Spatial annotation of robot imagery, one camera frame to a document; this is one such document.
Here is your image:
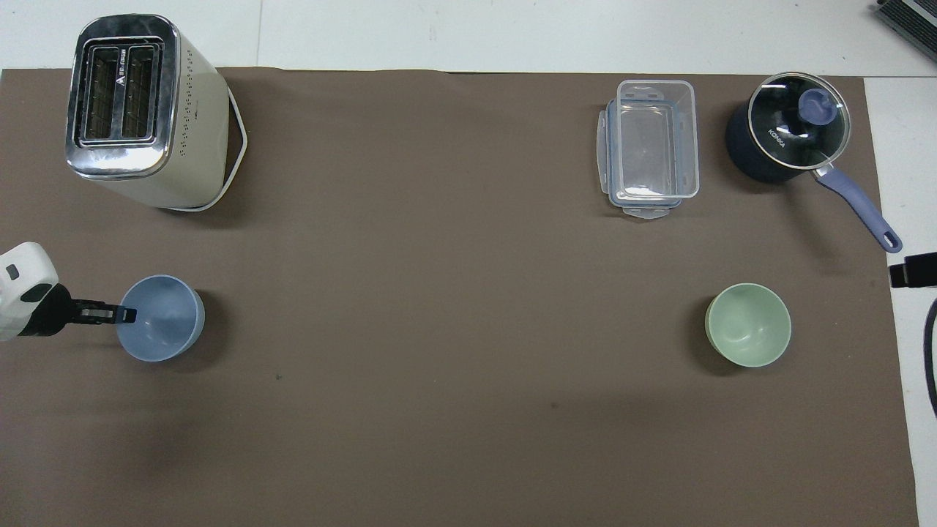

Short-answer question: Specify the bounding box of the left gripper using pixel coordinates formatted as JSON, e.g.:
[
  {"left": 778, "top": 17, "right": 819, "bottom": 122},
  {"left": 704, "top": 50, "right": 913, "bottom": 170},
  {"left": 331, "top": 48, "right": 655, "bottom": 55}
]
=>
[{"left": 28, "top": 284, "right": 83, "bottom": 338}]

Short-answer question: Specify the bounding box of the black cable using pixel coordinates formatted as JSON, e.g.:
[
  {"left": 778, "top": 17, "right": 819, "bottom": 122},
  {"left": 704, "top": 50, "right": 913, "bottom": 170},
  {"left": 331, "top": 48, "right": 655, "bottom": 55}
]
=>
[{"left": 923, "top": 296, "right": 937, "bottom": 419}]

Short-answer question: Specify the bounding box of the cream and chrome toaster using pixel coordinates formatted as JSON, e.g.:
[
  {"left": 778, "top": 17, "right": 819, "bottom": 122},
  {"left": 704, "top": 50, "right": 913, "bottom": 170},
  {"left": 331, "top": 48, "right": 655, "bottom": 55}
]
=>
[{"left": 64, "top": 13, "right": 249, "bottom": 214}]

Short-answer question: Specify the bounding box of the glass saucepan lid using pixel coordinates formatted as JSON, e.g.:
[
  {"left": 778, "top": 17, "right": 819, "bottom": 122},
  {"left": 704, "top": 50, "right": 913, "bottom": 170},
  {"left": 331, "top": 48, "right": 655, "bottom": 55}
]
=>
[{"left": 747, "top": 72, "right": 852, "bottom": 171}]

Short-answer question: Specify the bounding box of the clear plastic container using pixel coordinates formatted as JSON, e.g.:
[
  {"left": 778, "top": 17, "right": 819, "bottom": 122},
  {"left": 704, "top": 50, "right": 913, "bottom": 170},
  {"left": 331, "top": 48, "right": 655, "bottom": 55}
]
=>
[{"left": 614, "top": 79, "right": 701, "bottom": 203}]

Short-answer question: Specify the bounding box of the clear plastic container lid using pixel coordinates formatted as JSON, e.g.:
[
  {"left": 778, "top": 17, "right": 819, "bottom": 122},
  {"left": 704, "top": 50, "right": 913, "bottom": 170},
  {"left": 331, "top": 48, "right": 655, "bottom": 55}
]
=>
[{"left": 598, "top": 98, "right": 690, "bottom": 221}]

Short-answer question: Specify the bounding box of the blue bowl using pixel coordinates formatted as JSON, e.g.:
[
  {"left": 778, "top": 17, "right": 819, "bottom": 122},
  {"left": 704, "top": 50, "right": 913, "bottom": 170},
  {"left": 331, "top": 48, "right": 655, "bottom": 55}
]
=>
[{"left": 116, "top": 274, "right": 206, "bottom": 363}]

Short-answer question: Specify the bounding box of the green bowl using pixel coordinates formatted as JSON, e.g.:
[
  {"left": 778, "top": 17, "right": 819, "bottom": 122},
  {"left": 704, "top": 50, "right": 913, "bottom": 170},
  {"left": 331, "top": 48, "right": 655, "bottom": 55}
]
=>
[{"left": 704, "top": 283, "right": 793, "bottom": 369}]

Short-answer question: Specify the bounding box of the dark blue saucepan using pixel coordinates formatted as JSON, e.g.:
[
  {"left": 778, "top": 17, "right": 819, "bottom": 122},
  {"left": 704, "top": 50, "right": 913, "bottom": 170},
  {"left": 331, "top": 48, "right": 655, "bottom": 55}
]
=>
[{"left": 725, "top": 72, "right": 904, "bottom": 255}]

